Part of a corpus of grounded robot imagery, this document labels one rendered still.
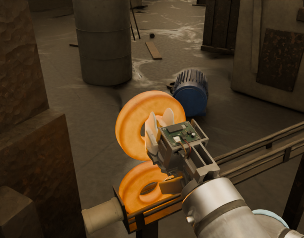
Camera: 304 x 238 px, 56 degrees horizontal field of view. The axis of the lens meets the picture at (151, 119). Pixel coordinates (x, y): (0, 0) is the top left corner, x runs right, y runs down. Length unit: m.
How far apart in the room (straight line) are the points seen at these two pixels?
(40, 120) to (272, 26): 2.30
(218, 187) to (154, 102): 0.22
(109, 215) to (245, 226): 0.38
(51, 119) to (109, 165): 1.25
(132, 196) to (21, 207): 0.25
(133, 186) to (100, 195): 1.07
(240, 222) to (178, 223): 1.19
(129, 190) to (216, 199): 0.31
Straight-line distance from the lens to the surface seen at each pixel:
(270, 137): 0.97
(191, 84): 2.32
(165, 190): 0.56
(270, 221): 0.61
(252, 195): 1.83
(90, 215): 0.72
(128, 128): 0.57
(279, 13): 2.71
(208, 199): 0.43
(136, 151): 0.60
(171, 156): 0.47
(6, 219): 0.62
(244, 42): 2.87
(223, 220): 0.42
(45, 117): 0.76
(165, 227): 1.58
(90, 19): 2.97
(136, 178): 0.68
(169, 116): 0.56
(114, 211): 0.72
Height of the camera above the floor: 1.22
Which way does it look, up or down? 30 degrees down
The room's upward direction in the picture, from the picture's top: straight up
